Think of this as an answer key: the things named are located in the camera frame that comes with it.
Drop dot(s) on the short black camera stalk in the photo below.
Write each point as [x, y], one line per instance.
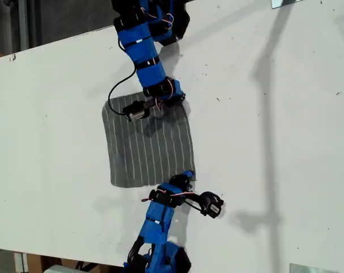
[193, 196]
[150, 104]

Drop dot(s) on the black camera box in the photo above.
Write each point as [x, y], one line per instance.
[212, 206]
[135, 112]

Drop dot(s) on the white plastic object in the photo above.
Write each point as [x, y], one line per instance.
[59, 268]

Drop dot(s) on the grey vertical bar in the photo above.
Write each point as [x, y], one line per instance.
[23, 25]

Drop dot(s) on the grey striped square towel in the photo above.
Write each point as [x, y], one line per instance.
[149, 153]

